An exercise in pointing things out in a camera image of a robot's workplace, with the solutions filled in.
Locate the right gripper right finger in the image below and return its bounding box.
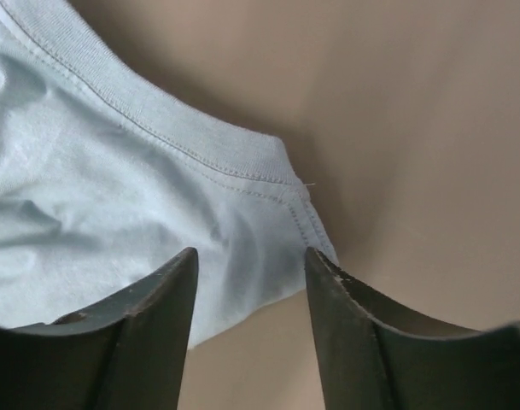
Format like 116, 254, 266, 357
306, 248, 520, 409

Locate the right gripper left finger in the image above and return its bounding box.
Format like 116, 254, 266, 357
0, 248, 198, 410

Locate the light blue t-shirt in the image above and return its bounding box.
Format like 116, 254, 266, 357
0, 1, 336, 346

